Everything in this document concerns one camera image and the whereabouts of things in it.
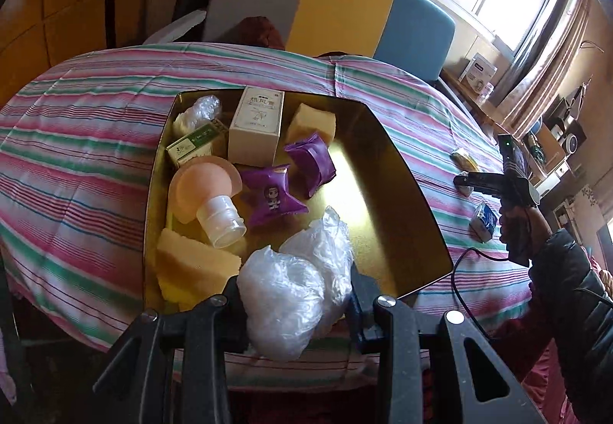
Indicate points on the orange mushroom-shaped toy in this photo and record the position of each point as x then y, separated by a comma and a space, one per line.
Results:
201, 184

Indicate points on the wooden desk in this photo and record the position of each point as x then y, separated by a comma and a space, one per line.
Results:
474, 103

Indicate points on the gold metal tray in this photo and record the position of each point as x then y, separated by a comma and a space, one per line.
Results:
383, 222

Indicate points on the plain purple snack packet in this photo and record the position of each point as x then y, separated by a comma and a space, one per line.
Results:
311, 163

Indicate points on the black silver speaker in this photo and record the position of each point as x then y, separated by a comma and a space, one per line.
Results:
570, 131

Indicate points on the person's right forearm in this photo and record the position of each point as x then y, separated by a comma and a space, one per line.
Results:
570, 285

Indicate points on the green yellow snack packet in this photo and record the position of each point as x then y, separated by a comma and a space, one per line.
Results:
464, 159

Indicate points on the green white small box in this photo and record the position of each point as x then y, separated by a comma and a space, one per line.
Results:
196, 141

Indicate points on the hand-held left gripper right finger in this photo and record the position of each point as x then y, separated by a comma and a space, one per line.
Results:
368, 323

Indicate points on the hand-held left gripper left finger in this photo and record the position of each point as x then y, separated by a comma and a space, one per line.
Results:
237, 323

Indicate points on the beige carton box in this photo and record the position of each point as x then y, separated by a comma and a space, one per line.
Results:
254, 127

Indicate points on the white plastic bag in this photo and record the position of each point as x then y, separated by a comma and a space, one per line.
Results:
287, 290

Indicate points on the dark red cushion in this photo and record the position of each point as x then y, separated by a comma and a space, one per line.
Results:
261, 31

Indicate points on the pink checked curtain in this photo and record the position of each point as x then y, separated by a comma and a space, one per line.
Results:
546, 69

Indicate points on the red cloth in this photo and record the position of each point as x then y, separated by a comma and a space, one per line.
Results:
527, 357

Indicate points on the striped blanket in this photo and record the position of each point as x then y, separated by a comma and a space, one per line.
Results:
86, 175

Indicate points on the clear plastic wad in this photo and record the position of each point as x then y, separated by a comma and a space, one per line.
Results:
201, 112

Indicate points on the grey yellow blue chair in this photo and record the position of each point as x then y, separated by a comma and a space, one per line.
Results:
345, 7

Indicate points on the person's right hand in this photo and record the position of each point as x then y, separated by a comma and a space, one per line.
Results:
519, 232

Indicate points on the large yellow sponge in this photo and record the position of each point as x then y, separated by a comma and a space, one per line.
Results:
191, 270

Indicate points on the small yellow sponge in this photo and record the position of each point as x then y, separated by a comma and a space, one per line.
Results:
311, 122

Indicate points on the blue tissue pack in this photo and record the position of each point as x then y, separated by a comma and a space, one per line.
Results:
486, 220

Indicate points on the purple figure-print snack packet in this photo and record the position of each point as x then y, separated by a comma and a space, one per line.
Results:
270, 194

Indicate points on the white cardboard box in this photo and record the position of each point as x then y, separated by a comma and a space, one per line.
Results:
476, 72

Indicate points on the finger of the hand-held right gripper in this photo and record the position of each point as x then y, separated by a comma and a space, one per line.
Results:
479, 184

